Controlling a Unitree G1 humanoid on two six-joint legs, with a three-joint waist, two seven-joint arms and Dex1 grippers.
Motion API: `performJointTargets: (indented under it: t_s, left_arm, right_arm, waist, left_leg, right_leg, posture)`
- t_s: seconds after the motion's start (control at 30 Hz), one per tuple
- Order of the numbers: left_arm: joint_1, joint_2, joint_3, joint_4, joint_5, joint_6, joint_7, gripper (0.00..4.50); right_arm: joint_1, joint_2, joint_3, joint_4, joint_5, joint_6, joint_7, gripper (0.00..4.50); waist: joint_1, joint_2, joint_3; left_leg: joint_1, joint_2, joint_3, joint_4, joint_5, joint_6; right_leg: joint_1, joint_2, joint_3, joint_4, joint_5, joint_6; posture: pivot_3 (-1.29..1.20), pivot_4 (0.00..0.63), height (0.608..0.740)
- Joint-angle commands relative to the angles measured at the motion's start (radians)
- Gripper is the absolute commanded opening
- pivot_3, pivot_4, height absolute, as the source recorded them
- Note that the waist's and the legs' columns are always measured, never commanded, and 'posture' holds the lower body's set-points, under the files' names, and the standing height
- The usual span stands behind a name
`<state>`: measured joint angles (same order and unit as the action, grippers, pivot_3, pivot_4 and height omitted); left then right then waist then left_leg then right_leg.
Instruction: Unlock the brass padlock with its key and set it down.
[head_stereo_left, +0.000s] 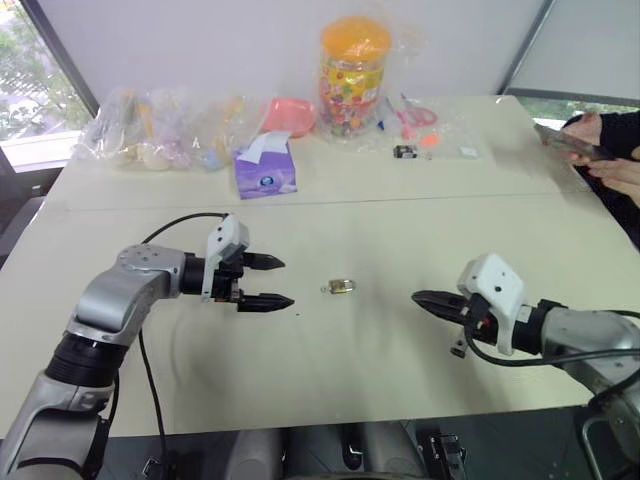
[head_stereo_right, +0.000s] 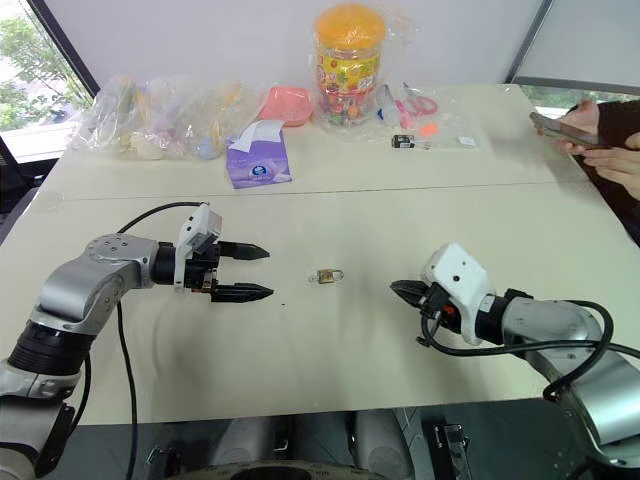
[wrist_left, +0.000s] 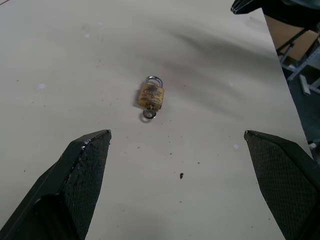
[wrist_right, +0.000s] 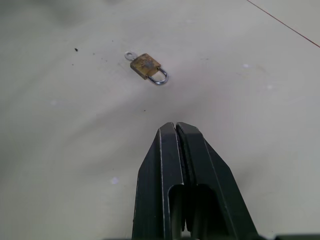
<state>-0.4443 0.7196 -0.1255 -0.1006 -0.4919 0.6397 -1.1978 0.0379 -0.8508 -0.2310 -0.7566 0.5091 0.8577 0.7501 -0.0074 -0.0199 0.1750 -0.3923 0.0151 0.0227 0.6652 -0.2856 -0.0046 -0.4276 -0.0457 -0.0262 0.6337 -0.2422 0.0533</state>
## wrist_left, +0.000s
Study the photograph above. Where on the brown cardboard box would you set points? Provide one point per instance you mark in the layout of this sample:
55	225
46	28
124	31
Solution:
290	37

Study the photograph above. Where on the brass padlock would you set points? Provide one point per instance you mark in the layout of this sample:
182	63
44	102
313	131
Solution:
150	95

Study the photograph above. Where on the grey metal shelf frame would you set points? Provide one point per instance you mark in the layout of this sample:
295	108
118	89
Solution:
301	67

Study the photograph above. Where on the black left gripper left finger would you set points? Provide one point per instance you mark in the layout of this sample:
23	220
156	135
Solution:
75	180

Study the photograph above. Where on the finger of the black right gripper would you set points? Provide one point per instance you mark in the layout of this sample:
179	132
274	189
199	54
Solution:
246	5

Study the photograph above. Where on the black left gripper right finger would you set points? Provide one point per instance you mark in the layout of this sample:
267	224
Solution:
287	182

